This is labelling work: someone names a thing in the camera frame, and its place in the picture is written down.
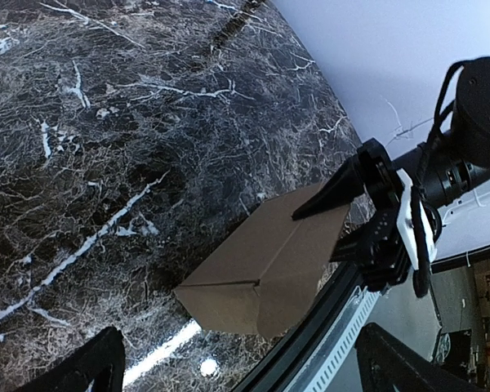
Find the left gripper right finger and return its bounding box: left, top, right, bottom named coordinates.
left=355, top=323, right=480, bottom=392

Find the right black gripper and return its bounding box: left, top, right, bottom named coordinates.
left=292, top=139, right=411, bottom=291

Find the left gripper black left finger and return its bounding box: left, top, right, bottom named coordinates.
left=18, top=327, right=126, bottom=391

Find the brown cardboard box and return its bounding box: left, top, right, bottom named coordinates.
left=174, top=184, right=350, bottom=339

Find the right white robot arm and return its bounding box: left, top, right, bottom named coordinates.
left=292, top=56, right=490, bottom=298

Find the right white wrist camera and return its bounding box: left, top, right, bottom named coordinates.
left=394, top=169, right=442, bottom=298

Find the white slotted cable duct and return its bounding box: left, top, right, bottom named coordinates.
left=285, top=286, right=381, bottom=392

